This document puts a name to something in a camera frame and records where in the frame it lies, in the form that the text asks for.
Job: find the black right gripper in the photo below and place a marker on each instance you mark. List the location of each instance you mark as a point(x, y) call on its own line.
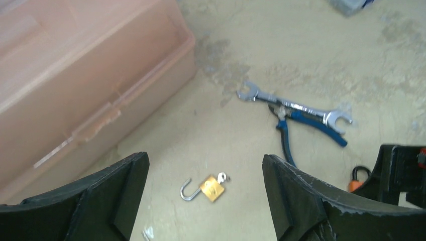
point(397, 169)

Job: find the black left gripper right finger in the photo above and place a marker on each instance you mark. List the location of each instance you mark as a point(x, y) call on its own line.
point(304, 207)

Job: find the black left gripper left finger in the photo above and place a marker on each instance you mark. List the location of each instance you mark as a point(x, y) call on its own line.
point(100, 206)

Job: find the orange black padlock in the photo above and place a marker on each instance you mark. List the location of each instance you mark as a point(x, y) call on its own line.
point(355, 182)

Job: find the brass padlock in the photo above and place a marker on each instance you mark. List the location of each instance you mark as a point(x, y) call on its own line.
point(212, 187)

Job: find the silver open-end wrench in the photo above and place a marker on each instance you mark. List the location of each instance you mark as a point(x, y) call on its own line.
point(251, 92)

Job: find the pink translucent plastic toolbox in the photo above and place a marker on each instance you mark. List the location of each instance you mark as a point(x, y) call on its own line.
point(76, 78)

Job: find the clear plastic organizer box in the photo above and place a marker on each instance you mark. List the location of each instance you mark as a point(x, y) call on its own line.
point(349, 7)

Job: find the blue handled pliers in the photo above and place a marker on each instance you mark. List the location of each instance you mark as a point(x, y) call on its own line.
point(283, 114)

